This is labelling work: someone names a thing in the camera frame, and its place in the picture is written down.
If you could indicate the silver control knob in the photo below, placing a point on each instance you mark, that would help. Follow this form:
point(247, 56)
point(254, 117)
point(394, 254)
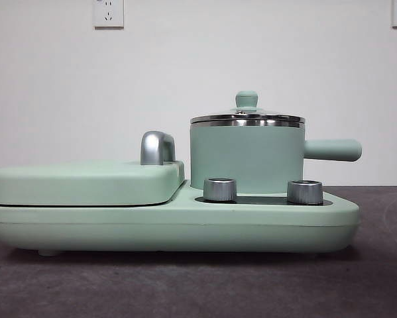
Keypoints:
point(305, 192)
point(219, 190)

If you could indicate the green griddle cover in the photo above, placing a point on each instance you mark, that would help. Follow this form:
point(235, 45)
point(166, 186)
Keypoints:
point(85, 185)

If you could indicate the glass pot lid green knob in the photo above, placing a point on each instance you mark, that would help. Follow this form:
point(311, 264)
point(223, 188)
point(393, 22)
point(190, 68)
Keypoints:
point(246, 99)

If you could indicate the green breakfast maker base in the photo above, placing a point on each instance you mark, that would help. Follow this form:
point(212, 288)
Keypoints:
point(185, 228)

